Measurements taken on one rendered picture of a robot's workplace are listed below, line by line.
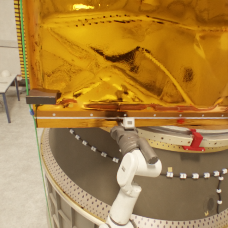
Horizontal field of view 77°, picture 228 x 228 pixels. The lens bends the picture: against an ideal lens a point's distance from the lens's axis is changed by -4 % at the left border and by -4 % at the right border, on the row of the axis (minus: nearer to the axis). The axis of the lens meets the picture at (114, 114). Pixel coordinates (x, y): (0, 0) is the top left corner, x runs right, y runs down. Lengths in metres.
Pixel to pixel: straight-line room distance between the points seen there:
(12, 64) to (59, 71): 5.91
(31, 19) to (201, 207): 1.25
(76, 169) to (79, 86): 0.68
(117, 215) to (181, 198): 0.56
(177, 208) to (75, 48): 0.99
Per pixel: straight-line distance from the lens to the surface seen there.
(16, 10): 0.68
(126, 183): 0.49
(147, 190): 0.98
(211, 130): 0.99
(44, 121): 0.68
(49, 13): 0.53
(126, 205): 0.56
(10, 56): 6.41
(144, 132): 0.82
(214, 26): 0.74
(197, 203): 1.14
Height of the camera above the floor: 2.13
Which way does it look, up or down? 27 degrees down
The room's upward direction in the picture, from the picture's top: 9 degrees clockwise
